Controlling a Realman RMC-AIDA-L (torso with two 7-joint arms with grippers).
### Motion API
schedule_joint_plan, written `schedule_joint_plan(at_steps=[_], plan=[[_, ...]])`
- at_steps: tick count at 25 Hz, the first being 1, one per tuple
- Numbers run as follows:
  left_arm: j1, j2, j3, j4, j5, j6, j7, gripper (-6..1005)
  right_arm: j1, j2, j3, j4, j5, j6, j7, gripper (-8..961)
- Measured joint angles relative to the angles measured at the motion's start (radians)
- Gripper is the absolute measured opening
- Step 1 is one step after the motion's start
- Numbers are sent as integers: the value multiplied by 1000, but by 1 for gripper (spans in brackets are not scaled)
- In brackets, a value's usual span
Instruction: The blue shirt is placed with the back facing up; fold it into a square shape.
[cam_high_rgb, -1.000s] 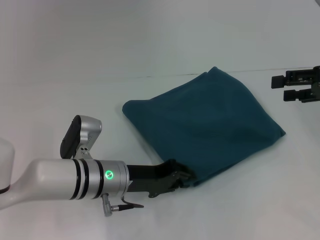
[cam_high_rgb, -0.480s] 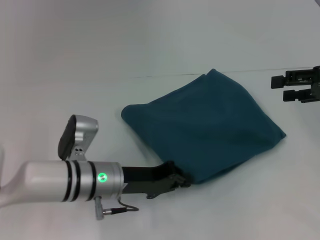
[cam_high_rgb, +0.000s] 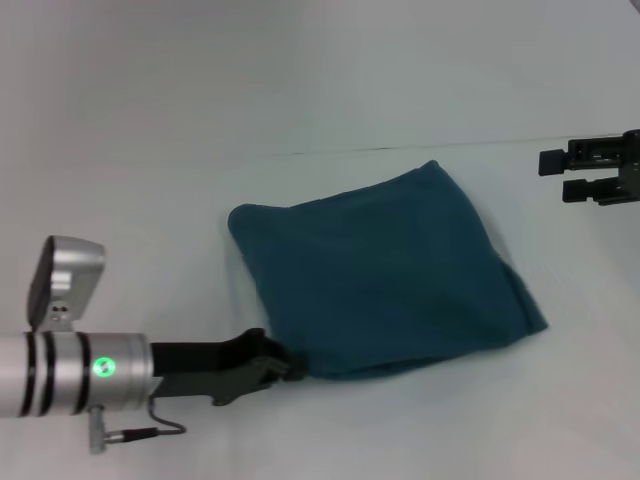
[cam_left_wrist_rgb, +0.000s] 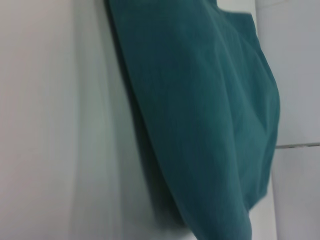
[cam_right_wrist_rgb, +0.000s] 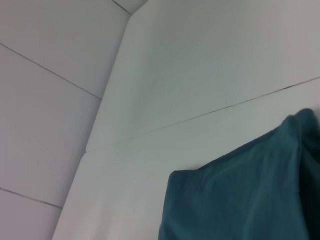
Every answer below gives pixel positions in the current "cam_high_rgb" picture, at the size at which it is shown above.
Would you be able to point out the teal blue shirt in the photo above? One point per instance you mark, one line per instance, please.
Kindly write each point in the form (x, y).
(380, 280)

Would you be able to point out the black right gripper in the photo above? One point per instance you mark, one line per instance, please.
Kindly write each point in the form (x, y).
(631, 165)

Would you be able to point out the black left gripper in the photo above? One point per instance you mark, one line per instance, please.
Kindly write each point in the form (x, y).
(210, 365)

